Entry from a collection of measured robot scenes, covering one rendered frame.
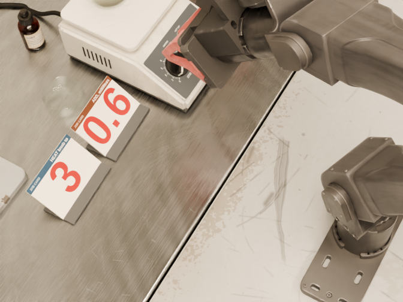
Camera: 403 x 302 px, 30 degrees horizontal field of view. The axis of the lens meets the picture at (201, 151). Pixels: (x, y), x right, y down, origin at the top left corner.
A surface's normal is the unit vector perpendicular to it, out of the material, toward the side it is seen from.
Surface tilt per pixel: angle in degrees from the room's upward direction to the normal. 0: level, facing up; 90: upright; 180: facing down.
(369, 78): 90
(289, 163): 0
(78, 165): 40
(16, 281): 0
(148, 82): 90
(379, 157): 50
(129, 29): 0
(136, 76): 90
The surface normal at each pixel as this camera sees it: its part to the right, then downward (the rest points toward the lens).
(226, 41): -0.53, 0.75
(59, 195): 0.54, -0.14
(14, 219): -0.04, -0.50
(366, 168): -0.51, -0.83
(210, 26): -0.58, -0.66
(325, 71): -0.77, 0.57
